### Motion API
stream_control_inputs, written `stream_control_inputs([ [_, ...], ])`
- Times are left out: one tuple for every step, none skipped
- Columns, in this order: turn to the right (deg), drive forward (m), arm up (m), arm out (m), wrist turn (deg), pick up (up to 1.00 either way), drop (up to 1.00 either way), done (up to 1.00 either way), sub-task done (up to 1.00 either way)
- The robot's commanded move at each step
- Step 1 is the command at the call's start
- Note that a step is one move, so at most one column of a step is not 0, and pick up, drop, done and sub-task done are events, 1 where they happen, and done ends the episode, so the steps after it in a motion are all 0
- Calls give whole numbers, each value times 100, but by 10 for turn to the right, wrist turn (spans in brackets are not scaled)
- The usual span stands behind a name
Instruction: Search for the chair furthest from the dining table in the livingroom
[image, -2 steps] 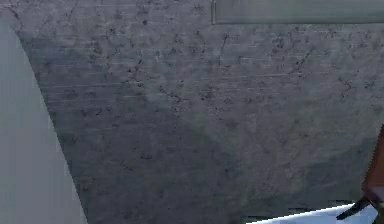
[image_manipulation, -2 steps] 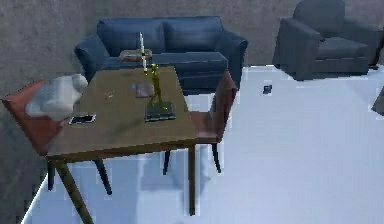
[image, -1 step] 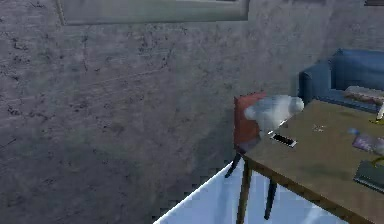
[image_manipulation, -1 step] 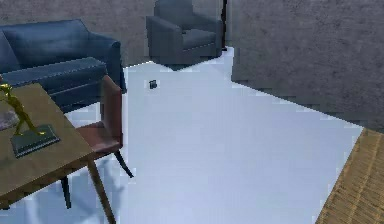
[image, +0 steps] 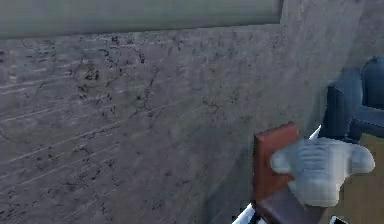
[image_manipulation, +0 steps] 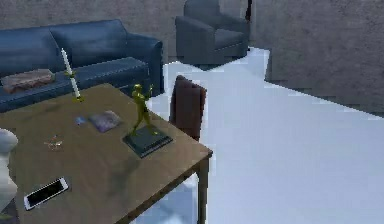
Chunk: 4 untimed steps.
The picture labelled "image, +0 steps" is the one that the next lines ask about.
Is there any red-brown wooden side table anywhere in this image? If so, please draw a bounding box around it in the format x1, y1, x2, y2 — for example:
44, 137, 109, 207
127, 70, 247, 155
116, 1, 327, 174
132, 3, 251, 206
250, 121, 329, 224

